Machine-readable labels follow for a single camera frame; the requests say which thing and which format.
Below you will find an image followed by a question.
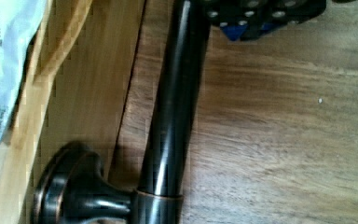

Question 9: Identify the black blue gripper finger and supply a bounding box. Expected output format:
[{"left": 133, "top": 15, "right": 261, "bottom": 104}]
[{"left": 200, "top": 0, "right": 326, "bottom": 41}]

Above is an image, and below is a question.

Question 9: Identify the white snack bag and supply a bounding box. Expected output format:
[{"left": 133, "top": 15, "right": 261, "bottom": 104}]
[{"left": 0, "top": 0, "right": 47, "bottom": 143}]

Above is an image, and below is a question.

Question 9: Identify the dark metal drawer handle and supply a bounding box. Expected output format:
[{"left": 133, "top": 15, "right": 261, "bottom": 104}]
[{"left": 30, "top": 0, "right": 211, "bottom": 224}]

